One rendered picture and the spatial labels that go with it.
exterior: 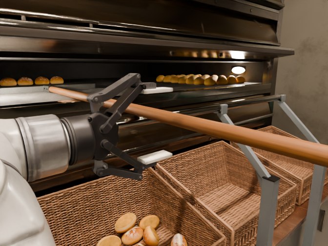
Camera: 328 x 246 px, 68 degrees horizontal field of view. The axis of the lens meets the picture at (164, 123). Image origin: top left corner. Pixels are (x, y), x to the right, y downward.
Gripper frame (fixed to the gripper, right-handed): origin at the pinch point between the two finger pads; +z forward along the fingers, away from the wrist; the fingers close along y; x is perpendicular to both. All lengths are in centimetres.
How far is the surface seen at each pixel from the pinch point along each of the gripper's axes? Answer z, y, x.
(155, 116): 4.5, 0.7, -8.6
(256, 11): 125, -46, -55
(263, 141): 4.9, 0.4, 18.9
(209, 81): 100, -1, -71
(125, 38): 16.4, -20.6, -40.2
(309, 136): 91, 21, -3
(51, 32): -8.3, -20.7, -40.3
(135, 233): 16, 56, -38
